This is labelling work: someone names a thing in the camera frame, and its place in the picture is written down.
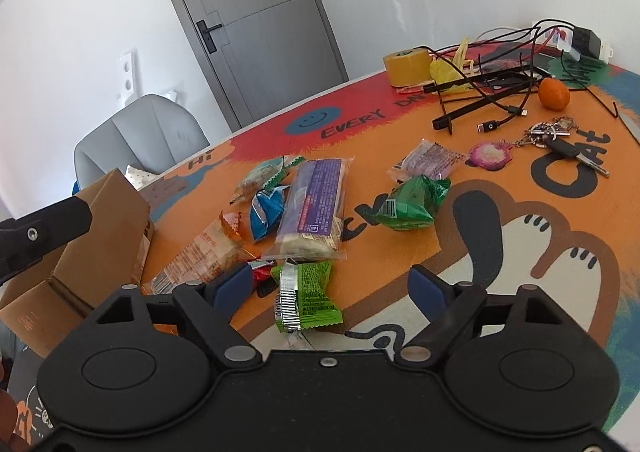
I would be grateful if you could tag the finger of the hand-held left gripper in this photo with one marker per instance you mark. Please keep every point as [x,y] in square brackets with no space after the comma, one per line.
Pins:
[32,237]

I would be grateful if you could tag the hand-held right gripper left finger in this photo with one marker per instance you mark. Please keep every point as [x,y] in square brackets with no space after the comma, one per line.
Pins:
[235,284]

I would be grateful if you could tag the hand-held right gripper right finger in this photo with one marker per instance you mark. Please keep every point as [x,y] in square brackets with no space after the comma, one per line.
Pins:
[425,289]

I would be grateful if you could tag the small red snack packet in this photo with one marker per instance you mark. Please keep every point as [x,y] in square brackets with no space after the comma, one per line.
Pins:
[260,276]

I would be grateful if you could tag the clear orange-ended snack packet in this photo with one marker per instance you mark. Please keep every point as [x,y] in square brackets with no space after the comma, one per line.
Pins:
[200,254]

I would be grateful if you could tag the light green snack packet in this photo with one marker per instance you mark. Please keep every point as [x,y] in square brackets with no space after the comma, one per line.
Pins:
[310,292]

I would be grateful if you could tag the brown cardboard box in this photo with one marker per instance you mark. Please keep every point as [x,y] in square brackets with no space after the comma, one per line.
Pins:
[115,212]

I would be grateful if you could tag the dark green snack packet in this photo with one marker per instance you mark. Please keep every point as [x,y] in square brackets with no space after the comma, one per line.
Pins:
[407,204]

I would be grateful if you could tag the long purple snack packet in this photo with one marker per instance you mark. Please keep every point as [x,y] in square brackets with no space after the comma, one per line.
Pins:
[312,202]

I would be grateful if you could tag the pale snack packet maroon print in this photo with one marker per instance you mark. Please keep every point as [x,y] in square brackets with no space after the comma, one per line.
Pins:
[430,160]

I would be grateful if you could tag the blue snack packet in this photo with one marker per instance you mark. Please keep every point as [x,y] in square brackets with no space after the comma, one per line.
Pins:
[265,214]

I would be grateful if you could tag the teal green snack packet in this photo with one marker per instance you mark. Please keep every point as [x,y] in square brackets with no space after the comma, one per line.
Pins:
[257,176]

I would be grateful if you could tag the dotted cream cushion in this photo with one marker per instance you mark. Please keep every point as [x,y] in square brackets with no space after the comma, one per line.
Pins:
[137,176]

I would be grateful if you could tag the grey chair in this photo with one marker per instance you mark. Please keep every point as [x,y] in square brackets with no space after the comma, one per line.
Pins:
[140,131]

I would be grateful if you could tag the colourful printed table mat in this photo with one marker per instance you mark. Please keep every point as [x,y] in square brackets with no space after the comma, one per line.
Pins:
[360,151]

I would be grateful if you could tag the black folding stand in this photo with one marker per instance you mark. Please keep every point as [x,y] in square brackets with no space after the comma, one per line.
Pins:
[465,110]

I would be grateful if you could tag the bunch of keys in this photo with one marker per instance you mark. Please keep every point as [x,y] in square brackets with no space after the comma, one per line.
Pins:
[565,149]

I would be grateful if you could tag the yellow plastic bag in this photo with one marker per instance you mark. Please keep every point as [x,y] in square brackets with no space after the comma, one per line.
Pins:
[442,71]

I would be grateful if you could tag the yellow tape roll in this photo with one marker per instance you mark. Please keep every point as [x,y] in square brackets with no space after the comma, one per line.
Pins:
[407,69]

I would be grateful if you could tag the orange tangerine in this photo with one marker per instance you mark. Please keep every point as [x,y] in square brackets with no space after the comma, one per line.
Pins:
[553,94]

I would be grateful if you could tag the pale yellow plastic piece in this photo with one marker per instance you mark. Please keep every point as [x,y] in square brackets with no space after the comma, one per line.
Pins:
[462,54]

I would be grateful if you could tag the grey door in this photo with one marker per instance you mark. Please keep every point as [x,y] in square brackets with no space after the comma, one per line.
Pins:
[265,6]

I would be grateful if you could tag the black power adapter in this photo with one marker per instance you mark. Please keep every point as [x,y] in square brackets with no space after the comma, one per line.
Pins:
[585,41]

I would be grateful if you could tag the white power strip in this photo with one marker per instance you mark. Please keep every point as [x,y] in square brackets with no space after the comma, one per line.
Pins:
[606,52]

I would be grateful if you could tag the white two-hole wall plate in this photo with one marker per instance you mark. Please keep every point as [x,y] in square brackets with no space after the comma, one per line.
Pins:
[126,74]

